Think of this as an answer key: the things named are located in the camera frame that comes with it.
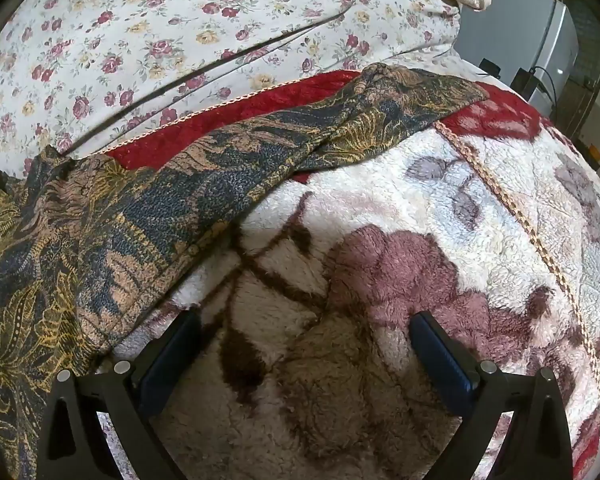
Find dark gold patterned garment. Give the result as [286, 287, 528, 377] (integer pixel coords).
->
[0, 64, 486, 479]

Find black cable on bedsheet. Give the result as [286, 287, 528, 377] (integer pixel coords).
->
[61, 8, 354, 149]

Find grey white appliance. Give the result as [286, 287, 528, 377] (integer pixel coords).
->
[454, 0, 579, 116]

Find white rose print bedsheet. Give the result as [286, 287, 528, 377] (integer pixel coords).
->
[0, 0, 464, 181]

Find red white floral fleece blanket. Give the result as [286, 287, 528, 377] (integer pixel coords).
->
[116, 87, 600, 479]

